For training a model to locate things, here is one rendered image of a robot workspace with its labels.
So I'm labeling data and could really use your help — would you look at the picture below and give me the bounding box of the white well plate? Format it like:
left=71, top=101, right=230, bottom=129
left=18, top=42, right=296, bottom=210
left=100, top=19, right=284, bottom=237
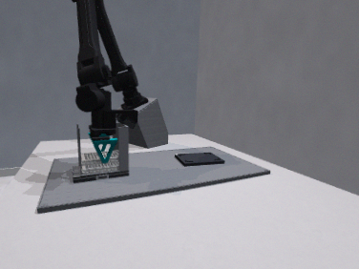
left=81, top=150, right=118, bottom=166
left=82, top=162, right=119, bottom=175

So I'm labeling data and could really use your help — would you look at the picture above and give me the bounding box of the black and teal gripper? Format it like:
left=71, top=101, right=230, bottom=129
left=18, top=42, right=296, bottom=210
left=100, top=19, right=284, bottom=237
left=88, top=109, right=117, bottom=163

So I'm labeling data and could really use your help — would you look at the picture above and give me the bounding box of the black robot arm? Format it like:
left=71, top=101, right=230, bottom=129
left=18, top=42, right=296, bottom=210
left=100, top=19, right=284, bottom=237
left=72, top=0, right=149, bottom=129

